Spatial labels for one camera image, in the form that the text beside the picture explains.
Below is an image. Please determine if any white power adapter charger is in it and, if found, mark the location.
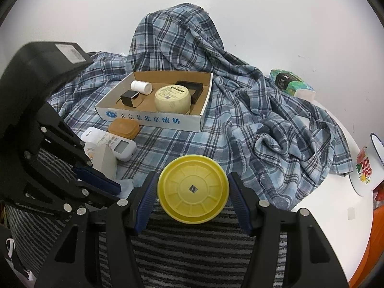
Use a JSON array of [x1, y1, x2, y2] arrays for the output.
[[84, 142, 117, 180]]

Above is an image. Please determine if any yellow round plastic lid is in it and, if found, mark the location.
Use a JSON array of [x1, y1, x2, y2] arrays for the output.
[[157, 155, 230, 224]]

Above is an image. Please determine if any small black glossy box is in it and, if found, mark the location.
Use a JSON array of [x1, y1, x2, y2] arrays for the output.
[[120, 90, 143, 108]]

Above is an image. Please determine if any small white pill bottle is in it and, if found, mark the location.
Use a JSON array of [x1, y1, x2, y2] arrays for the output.
[[130, 80, 153, 96]]

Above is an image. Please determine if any cream round jar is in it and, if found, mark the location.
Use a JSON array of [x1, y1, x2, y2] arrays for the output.
[[154, 84, 191, 114]]

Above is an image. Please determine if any black display frame box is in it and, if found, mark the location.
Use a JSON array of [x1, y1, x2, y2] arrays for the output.
[[176, 81, 204, 105]]

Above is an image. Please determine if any white air conditioner remote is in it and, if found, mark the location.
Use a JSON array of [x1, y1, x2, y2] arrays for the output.
[[80, 127, 137, 162]]

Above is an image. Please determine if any grey striped towel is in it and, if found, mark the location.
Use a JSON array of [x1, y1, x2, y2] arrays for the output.
[[5, 148, 289, 288]]

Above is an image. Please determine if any blue plaid shirt cloth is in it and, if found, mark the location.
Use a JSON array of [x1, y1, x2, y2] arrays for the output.
[[48, 3, 354, 210]]

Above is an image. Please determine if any cardboard yogurt box tray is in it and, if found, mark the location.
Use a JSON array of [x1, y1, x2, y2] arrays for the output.
[[95, 71, 213, 133]]

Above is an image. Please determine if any green tissue pack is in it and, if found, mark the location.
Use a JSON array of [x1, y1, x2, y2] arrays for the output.
[[270, 70, 316, 102]]

